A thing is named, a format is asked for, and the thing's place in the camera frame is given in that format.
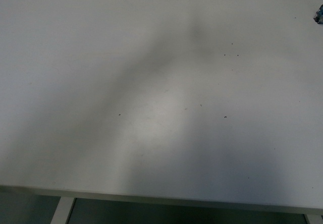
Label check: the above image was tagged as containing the white table leg left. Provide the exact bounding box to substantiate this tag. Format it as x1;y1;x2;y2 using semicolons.
50;197;76;224

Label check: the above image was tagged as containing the white table leg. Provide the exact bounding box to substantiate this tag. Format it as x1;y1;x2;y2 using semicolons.
304;214;323;224
50;197;76;224

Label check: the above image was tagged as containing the white table leg right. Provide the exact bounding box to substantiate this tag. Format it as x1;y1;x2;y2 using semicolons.
304;214;323;224

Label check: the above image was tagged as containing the blue switch block at edge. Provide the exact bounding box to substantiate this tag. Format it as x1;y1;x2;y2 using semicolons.
313;5;323;25

